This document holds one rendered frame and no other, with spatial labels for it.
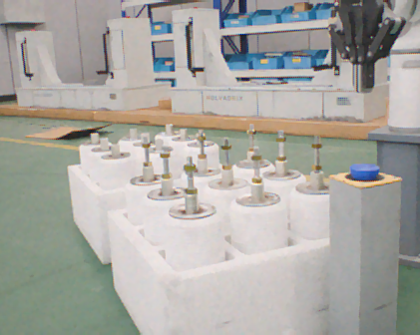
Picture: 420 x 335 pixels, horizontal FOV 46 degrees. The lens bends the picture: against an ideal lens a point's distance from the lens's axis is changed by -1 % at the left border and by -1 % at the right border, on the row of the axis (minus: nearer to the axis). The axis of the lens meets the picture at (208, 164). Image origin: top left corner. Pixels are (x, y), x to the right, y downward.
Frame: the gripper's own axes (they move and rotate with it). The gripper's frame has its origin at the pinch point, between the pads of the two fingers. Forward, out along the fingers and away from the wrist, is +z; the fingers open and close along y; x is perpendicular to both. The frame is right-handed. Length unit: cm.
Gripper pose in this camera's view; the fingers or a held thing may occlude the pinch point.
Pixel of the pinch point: (363, 78)
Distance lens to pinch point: 70.6
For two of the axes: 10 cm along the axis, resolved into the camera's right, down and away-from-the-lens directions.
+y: 4.0, 1.7, -9.0
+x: 9.1, -1.4, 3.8
